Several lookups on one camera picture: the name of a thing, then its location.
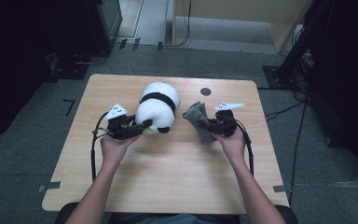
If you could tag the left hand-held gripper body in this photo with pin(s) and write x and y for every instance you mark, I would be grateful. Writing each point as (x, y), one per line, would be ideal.
(119, 127)

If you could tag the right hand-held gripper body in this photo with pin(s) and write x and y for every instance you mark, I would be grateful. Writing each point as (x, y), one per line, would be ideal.
(225, 123)

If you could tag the grey cloth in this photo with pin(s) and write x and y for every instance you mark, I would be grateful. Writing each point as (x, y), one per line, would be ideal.
(195, 115)

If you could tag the panda plush toy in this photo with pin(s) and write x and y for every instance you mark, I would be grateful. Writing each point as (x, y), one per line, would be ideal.
(157, 105)

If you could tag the person's right hand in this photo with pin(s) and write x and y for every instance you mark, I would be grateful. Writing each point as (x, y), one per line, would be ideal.
(233, 146)

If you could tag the person's left hand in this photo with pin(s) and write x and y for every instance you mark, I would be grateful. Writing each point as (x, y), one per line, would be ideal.
(115, 152)

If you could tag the black round table grommet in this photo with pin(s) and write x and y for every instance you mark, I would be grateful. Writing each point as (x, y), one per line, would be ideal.
(205, 91)

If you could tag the black angled floor tape mark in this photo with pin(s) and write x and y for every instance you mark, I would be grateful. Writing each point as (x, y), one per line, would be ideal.
(70, 105)

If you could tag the dark floor tape piece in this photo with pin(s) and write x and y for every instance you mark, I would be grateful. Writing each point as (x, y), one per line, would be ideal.
(122, 43)
(160, 46)
(136, 43)

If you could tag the black floor plate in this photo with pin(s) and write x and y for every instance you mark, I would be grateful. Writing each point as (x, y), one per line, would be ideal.
(68, 70)

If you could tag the grey tape strip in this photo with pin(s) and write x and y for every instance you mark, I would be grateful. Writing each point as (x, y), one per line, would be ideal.
(49, 186)
(282, 188)

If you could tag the person's legs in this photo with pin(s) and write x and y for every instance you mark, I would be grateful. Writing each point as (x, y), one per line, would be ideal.
(174, 219)

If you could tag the black metal stand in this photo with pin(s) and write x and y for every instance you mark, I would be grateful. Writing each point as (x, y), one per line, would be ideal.
(295, 53)

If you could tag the black equipment case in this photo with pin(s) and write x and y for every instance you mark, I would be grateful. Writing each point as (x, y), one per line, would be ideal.
(107, 21)

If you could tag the wooden cabinet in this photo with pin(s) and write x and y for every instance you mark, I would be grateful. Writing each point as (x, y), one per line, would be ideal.
(239, 9)

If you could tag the dark curtain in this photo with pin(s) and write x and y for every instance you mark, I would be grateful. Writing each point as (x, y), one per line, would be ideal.
(18, 62)
(351, 77)

